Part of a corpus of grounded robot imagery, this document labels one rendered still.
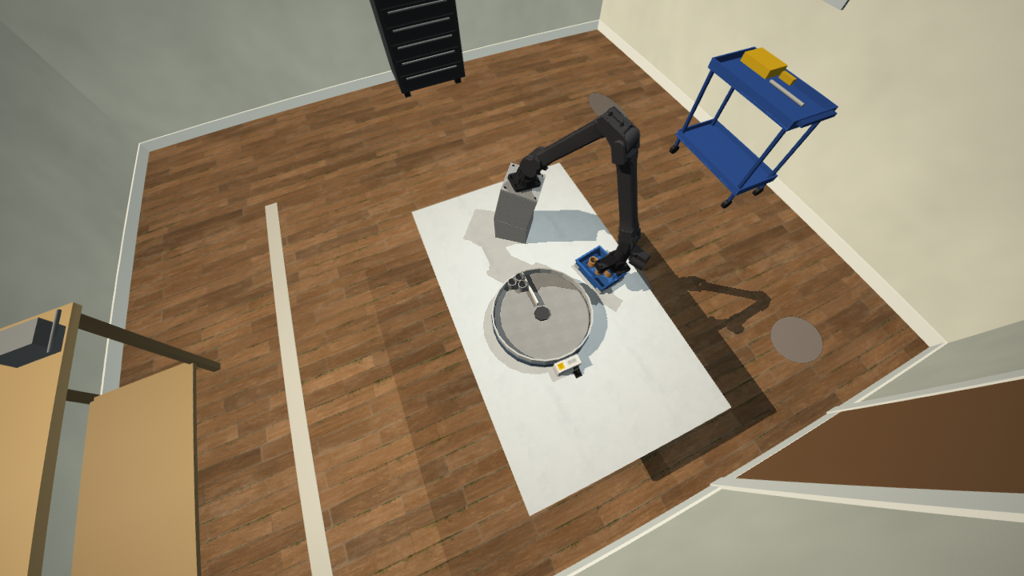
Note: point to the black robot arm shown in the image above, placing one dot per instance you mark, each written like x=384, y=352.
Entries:
x=620, y=131

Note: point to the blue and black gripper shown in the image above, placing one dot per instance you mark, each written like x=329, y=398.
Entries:
x=624, y=269

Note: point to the blue crate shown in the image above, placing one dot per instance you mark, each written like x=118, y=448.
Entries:
x=582, y=265

